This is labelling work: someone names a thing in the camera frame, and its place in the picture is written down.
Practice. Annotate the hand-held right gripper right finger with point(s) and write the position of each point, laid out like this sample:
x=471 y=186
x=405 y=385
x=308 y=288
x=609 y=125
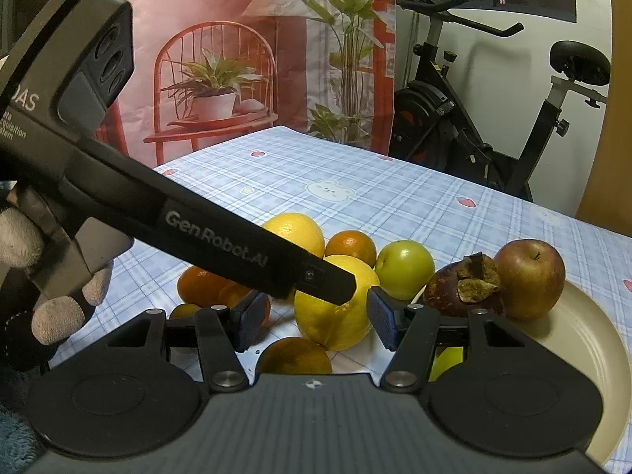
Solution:
x=382 y=318

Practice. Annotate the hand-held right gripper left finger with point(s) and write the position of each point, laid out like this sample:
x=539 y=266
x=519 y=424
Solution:
x=252 y=318

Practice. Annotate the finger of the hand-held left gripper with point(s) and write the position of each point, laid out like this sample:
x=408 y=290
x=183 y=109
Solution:
x=331 y=284

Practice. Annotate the orange tangerine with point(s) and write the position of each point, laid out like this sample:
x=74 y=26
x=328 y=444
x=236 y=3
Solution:
x=200 y=289
x=294 y=358
x=232 y=294
x=351 y=247

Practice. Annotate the large yellow lemon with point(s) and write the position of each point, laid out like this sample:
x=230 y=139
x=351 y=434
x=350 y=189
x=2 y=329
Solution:
x=331 y=326

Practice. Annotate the dark red pomegranate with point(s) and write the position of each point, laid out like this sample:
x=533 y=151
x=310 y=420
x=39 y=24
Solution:
x=444 y=291

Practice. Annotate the small yellow fruit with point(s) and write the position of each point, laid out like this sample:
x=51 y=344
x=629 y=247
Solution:
x=183 y=312

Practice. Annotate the bright green apple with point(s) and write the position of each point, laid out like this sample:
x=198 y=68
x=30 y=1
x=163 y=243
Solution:
x=447 y=361

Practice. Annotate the red apple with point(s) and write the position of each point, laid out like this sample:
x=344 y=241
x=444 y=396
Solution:
x=531 y=276

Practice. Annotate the cream round plate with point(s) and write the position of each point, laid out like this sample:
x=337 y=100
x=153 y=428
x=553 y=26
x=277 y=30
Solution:
x=577 y=335

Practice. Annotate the person's left hand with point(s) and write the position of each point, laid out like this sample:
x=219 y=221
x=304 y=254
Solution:
x=19 y=237

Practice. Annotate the yellow-green apple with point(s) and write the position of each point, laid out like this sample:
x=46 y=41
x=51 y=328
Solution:
x=405 y=269

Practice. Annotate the blue checked tablecloth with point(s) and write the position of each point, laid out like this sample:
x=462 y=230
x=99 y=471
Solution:
x=395 y=197

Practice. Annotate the black exercise bike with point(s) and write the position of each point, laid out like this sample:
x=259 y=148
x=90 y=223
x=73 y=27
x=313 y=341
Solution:
x=444 y=123

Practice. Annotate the blue fluffy rug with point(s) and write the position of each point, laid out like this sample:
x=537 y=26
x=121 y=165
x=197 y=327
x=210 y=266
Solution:
x=12 y=429

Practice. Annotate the wooden board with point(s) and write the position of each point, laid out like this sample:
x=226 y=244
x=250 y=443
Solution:
x=619 y=133

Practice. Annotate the printed wall backdrop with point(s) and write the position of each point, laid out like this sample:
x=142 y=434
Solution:
x=197 y=19

